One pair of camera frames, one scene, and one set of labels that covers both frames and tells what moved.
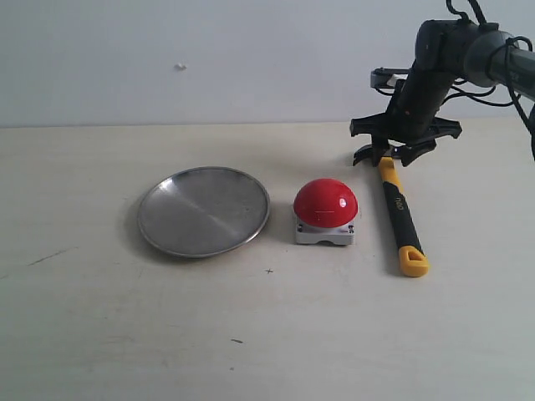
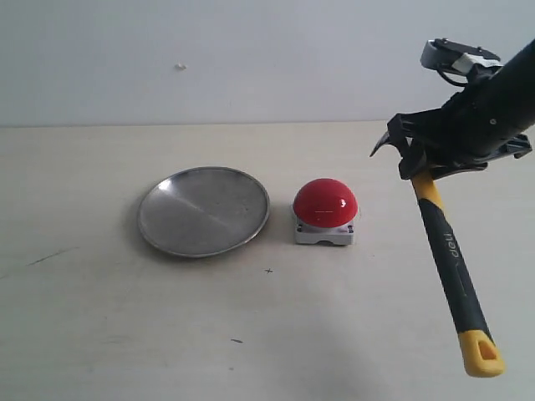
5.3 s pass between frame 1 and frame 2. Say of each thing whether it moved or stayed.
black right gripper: moved
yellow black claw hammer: moved
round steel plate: stayed
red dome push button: stayed
